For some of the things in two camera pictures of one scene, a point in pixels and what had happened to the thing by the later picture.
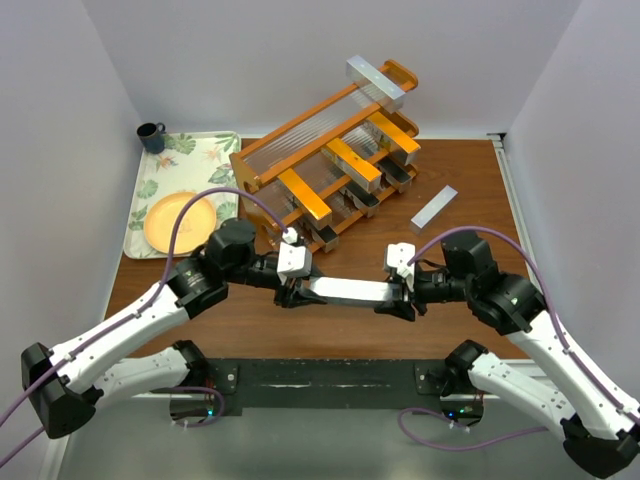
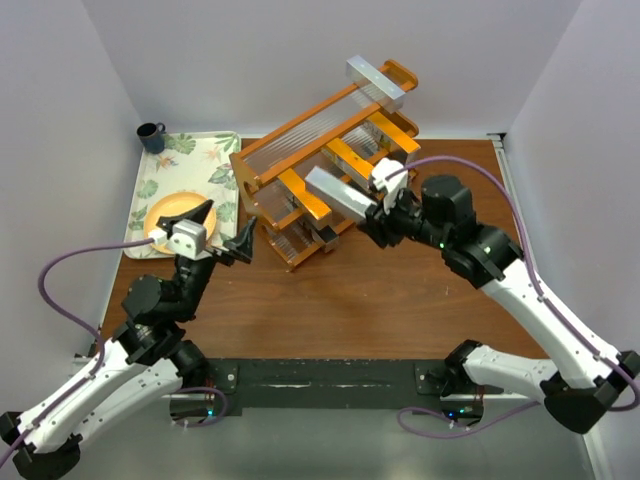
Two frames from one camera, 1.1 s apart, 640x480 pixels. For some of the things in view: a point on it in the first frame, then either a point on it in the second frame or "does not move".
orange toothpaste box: x=352 y=165 does not move
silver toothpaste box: x=375 y=85 does not move
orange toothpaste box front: x=392 y=139 does not move
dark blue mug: x=153 y=139 does not move
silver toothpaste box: x=352 y=290 → x=340 y=198
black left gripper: x=296 y=295 → x=242 y=246
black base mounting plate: x=332 y=387 does not move
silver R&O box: x=328 y=237 does not move
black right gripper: x=399 y=308 → x=379 y=225
